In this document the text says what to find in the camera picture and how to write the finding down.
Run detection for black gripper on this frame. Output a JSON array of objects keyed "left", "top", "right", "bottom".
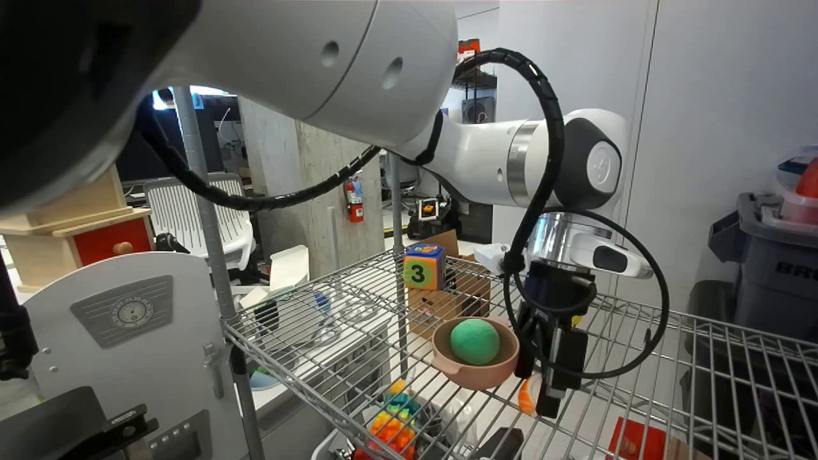
[{"left": 515, "top": 263, "right": 595, "bottom": 417}]

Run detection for white and orange object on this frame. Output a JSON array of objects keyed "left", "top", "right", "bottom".
[{"left": 517, "top": 379, "right": 534, "bottom": 415}]

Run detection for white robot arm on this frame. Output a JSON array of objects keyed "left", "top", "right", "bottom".
[{"left": 0, "top": 0, "right": 627, "bottom": 242}]

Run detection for red box below shelf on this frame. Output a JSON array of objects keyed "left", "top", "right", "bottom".
[{"left": 608, "top": 417, "right": 668, "bottom": 460}]

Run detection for pink bowl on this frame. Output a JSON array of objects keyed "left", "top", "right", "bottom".
[{"left": 432, "top": 316, "right": 519, "bottom": 388}]

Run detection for green ball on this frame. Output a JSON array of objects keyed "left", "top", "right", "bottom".
[{"left": 450, "top": 319, "right": 501, "bottom": 365}]

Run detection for cardboard box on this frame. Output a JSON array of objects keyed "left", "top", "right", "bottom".
[{"left": 407, "top": 231, "right": 492, "bottom": 339}]

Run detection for colourful number cube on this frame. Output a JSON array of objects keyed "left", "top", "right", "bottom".
[{"left": 401, "top": 242, "right": 444, "bottom": 291}]

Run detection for colourful stacked toy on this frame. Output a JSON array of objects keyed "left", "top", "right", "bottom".
[{"left": 368, "top": 379, "right": 420, "bottom": 460}]

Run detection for grey plastic bin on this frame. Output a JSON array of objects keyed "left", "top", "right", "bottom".
[{"left": 709, "top": 195, "right": 818, "bottom": 339}]

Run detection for red fire extinguisher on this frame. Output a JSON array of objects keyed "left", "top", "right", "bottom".
[{"left": 343, "top": 177, "right": 364, "bottom": 225}]

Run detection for white plastic crate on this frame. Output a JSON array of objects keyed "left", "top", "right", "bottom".
[{"left": 145, "top": 181, "right": 257, "bottom": 274}]

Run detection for white toy kitchen panel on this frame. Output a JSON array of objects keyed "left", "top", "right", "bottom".
[{"left": 25, "top": 251, "right": 248, "bottom": 460}]

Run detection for wooden toy house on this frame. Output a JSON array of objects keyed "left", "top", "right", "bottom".
[{"left": 0, "top": 168, "right": 154, "bottom": 291}]

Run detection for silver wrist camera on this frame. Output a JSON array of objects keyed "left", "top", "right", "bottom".
[{"left": 527, "top": 213, "right": 651, "bottom": 279}]

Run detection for metal wire shelf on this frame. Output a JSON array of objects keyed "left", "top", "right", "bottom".
[{"left": 175, "top": 85, "right": 818, "bottom": 460}]

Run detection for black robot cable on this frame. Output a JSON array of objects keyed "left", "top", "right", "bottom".
[{"left": 136, "top": 45, "right": 672, "bottom": 384}]

